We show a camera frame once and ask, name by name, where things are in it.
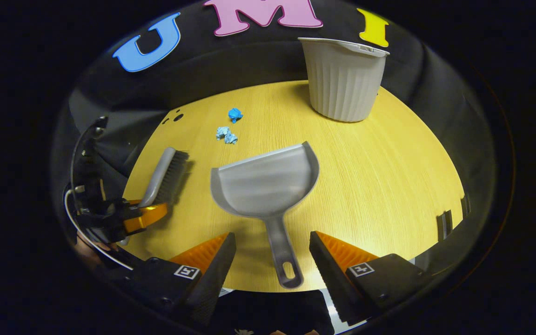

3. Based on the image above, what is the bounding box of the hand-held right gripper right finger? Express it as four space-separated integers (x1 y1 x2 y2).
309 230 436 326

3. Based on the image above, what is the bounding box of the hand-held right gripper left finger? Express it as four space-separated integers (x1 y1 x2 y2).
110 232 237 328

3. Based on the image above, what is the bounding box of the small grey broom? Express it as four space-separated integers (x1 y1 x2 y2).
120 147 189 246

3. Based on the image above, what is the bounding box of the grey dustpan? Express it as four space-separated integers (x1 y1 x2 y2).
210 141 320 289

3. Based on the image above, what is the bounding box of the white ribbed garbage bin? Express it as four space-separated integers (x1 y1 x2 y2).
298 37 390 123

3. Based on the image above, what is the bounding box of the yellow wooden desktop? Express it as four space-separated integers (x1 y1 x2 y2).
123 80 465 293

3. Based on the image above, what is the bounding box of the black backdrop cloth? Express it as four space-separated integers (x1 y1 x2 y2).
49 0 496 280

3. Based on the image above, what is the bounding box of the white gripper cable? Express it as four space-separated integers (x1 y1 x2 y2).
65 188 134 270

